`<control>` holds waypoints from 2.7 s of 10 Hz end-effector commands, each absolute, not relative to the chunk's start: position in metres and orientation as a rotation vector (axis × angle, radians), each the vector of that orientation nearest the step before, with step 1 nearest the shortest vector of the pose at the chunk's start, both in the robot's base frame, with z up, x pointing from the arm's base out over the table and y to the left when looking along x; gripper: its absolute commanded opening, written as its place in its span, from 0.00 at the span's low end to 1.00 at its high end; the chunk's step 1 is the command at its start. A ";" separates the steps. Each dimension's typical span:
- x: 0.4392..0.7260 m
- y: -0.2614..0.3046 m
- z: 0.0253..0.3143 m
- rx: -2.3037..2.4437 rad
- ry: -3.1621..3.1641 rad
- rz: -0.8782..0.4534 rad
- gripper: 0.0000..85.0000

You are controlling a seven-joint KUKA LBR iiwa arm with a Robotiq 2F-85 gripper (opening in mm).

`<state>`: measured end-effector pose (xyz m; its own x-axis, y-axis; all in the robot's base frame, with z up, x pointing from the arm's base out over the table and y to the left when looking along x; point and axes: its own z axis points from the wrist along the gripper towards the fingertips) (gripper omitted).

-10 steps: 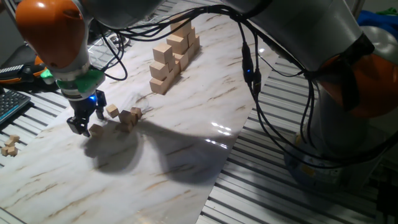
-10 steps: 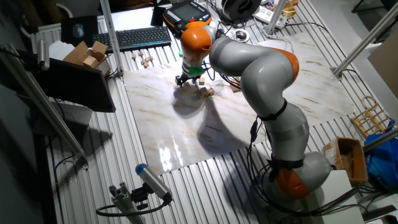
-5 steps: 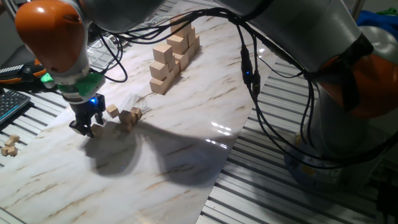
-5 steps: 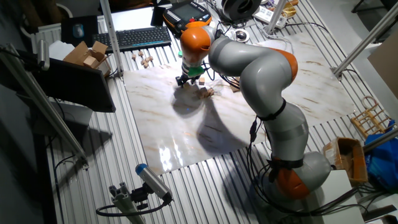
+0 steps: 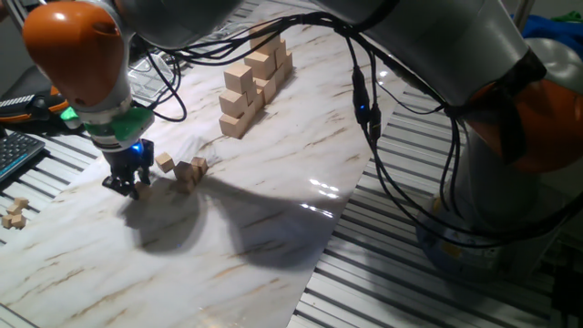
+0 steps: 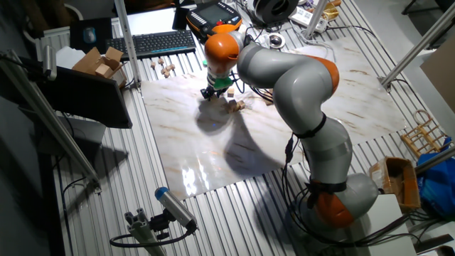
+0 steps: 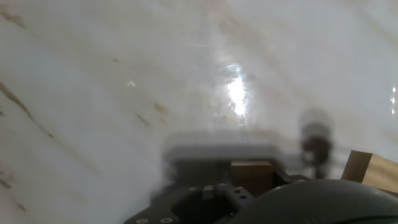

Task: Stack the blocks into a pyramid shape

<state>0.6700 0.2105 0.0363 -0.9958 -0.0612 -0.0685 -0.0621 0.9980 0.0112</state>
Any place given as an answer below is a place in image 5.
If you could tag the marble pattern sheet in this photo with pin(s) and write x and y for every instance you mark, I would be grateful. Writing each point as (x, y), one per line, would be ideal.
(296, 150)

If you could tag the black computer keyboard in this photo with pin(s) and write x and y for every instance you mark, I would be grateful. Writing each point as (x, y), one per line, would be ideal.
(18, 152)

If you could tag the green cloth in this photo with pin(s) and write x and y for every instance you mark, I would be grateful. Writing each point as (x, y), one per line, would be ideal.
(569, 17)

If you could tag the clear plastic container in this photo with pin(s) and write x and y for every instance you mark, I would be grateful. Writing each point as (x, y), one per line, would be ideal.
(146, 79)

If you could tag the aluminium frame post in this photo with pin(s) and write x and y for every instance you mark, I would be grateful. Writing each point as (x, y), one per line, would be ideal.
(13, 11)

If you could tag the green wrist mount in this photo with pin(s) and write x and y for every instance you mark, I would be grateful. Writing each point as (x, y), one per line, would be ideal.
(129, 123)

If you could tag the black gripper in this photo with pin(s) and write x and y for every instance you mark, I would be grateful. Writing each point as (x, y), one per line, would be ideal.
(127, 159)

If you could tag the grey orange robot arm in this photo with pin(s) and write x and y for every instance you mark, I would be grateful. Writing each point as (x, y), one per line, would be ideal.
(455, 45)

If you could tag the large wooden block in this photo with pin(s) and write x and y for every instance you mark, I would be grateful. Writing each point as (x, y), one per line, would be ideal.
(233, 103)
(238, 77)
(266, 89)
(288, 63)
(259, 64)
(268, 44)
(232, 126)
(281, 54)

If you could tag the blue bag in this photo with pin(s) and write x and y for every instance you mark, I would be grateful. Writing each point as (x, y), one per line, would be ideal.
(553, 29)

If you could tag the tiny wooden cube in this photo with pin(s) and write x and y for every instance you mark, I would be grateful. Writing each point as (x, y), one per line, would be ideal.
(18, 221)
(6, 221)
(21, 201)
(13, 209)

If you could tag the orange black teach pendant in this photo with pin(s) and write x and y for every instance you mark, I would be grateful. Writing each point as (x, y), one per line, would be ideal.
(27, 107)

